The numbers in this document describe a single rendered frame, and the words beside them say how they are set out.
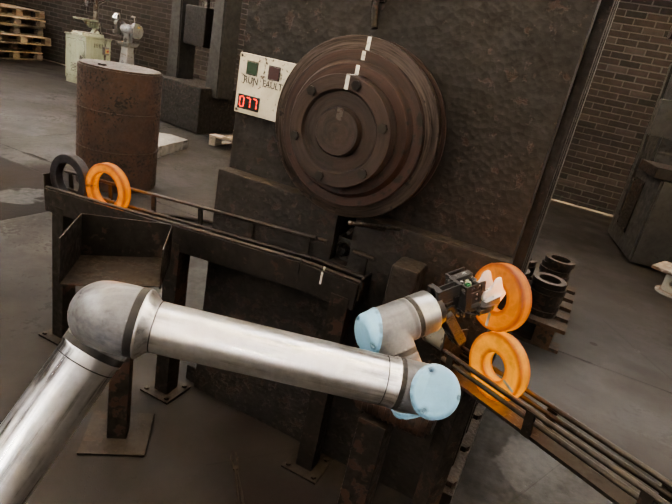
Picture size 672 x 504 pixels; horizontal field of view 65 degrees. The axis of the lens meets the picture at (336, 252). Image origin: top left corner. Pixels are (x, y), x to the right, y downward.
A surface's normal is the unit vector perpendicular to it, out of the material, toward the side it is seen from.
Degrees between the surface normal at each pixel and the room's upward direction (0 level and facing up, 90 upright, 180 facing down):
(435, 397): 58
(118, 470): 0
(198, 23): 90
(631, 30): 90
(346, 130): 90
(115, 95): 90
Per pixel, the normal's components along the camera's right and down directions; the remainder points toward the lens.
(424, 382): 0.24, -0.15
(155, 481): 0.19, -0.91
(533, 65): -0.43, 0.25
